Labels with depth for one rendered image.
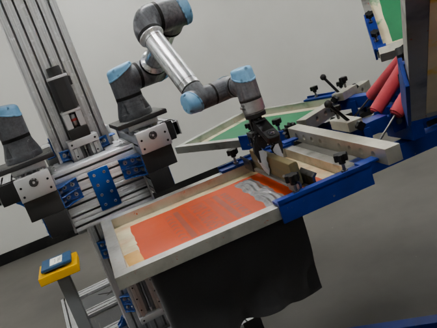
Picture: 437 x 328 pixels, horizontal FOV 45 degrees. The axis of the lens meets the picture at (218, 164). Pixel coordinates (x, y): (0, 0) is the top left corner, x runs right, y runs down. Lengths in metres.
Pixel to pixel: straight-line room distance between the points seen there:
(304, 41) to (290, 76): 0.40
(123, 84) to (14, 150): 0.51
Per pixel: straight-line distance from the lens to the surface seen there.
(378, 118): 1.91
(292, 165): 1.61
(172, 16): 1.98
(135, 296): 2.56
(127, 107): 2.29
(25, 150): 2.24
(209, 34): 5.65
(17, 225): 5.64
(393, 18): 2.99
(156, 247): 1.62
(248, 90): 1.71
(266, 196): 1.70
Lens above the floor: 1.51
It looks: 14 degrees down
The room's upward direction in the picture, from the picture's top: 19 degrees counter-clockwise
